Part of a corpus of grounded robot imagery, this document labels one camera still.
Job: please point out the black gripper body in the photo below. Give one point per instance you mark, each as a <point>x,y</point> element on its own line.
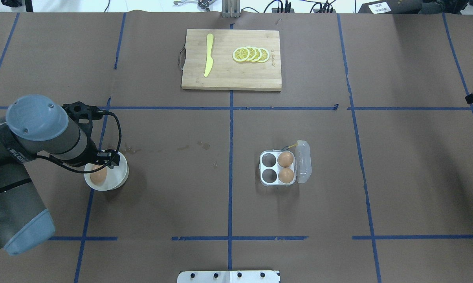
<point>92,151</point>

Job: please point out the brown egg from bowl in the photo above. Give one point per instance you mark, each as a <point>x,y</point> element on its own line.
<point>99,177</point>

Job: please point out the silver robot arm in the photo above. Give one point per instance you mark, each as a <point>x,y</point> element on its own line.
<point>34,127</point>

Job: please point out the dark brown box device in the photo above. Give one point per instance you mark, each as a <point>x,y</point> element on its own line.
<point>391,7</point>

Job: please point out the clear plastic egg box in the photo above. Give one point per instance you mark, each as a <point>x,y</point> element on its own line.
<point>302,166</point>

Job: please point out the brown egg in box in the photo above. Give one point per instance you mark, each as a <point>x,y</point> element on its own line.
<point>285,159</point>
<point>286,175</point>

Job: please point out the cream white bowl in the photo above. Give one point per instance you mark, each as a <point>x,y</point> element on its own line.
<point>116,176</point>

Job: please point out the yellow plastic knife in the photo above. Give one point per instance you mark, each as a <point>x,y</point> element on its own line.
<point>209,59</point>

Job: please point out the bamboo cutting board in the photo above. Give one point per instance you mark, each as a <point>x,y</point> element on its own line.
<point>228,75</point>

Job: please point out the front yellow lemon slice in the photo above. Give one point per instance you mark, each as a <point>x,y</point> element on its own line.
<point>241,54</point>

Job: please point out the yellow lemon slice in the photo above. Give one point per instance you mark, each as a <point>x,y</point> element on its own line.
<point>264,55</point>
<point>241,54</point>
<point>258,54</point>
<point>252,53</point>

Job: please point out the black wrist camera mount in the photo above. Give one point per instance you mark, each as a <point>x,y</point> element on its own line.
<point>83,115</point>

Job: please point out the white camera stand pillar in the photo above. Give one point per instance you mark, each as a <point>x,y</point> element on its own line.
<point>228,276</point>

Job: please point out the aluminium frame post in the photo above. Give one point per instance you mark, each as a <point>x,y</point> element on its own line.
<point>231,9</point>

